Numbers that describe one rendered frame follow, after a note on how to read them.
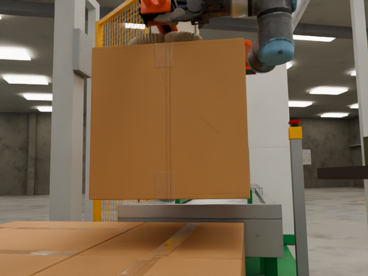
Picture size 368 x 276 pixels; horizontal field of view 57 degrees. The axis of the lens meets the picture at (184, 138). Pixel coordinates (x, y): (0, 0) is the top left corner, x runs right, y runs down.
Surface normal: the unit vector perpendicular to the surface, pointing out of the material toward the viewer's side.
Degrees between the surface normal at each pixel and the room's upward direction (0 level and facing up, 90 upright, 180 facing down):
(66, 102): 90
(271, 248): 90
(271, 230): 90
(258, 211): 90
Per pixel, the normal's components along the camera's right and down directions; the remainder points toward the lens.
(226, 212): -0.18, -0.11
